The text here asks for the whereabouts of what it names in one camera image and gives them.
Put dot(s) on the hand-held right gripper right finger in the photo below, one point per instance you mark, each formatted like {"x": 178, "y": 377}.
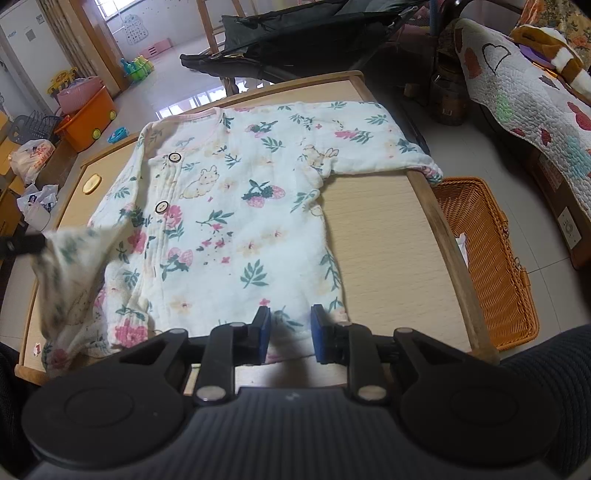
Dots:
{"x": 318, "y": 337}

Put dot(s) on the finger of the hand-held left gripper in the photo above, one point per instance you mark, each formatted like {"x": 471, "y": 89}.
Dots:
{"x": 23, "y": 244}

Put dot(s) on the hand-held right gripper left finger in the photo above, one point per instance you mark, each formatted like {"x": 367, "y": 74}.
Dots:
{"x": 265, "y": 332}

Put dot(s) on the floral baby shirt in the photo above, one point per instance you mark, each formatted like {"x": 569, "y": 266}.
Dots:
{"x": 231, "y": 207}

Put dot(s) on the white plastic bag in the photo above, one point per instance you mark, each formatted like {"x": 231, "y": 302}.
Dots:
{"x": 37, "y": 205}

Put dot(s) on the printed plastic bag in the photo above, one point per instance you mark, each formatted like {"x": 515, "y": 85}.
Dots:
{"x": 32, "y": 159}

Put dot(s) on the gold round sticker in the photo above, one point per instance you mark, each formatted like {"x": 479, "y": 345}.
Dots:
{"x": 92, "y": 183}

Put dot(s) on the colourful cartoon sticker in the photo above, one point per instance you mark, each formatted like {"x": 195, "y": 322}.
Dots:
{"x": 37, "y": 349}

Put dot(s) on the dark grey plastic basket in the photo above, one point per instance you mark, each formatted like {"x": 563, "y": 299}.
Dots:
{"x": 32, "y": 127}

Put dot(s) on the orange wheeled storage box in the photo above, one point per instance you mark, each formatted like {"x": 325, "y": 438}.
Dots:
{"x": 87, "y": 122}

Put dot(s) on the blue toy bucket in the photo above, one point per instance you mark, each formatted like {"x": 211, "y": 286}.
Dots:
{"x": 118, "y": 135}

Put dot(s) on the pink storage basket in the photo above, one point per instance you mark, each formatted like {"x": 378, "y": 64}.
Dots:
{"x": 78, "y": 94}

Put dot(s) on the white crumpled paper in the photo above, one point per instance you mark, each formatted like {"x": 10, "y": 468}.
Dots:
{"x": 461, "y": 249}

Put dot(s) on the orange wicker basket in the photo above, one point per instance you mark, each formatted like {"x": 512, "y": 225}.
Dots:
{"x": 489, "y": 258}

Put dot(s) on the white air conditioner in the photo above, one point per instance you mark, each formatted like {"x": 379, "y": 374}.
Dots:
{"x": 27, "y": 55}

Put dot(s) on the green toy bowling pins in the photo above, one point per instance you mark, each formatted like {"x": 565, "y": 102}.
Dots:
{"x": 137, "y": 69}

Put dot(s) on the person's leg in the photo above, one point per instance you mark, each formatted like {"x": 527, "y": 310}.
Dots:
{"x": 554, "y": 397}

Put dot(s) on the grey reclining chair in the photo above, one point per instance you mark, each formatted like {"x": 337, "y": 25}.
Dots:
{"x": 300, "y": 41}

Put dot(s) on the wooden stool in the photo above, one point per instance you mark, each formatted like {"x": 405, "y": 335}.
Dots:
{"x": 217, "y": 23}

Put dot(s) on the quilted heart blanket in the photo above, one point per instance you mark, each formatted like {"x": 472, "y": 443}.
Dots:
{"x": 531, "y": 101}

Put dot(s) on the brown plush toy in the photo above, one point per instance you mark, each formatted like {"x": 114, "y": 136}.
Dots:
{"x": 554, "y": 50}

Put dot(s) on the floral cushion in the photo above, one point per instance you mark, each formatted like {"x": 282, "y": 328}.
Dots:
{"x": 554, "y": 14}

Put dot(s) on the white wall socket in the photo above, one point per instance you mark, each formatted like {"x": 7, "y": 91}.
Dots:
{"x": 569, "y": 227}

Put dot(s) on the dark wooden sofa frame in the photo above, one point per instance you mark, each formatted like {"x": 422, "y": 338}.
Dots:
{"x": 450, "y": 69}

